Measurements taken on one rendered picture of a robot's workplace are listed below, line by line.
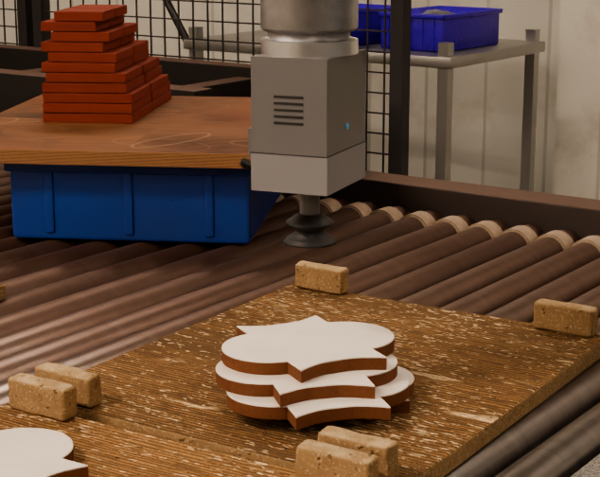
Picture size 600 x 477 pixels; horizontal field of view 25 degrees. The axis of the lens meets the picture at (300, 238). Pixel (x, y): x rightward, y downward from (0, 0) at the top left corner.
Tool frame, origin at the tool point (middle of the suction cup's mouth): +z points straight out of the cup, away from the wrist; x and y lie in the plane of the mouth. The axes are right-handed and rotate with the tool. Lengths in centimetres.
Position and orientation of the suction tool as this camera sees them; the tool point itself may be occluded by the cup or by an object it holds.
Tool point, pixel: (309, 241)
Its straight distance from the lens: 109.8
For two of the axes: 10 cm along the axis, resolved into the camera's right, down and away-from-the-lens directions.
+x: 9.2, 0.9, -3.8
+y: -3.9, 2.1, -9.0
